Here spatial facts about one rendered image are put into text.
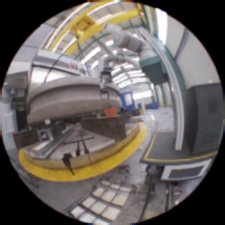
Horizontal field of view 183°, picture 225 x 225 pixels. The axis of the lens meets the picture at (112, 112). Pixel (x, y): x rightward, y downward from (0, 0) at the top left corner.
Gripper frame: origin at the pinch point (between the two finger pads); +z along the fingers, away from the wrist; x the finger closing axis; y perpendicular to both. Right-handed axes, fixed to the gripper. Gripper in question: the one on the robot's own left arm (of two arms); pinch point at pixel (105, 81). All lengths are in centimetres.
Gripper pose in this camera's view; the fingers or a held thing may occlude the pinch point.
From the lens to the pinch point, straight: 91.4
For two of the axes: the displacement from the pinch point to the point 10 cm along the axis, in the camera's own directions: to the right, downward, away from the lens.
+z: -0.1, 9.2, 3.9
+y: -6.8, -3.0, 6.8
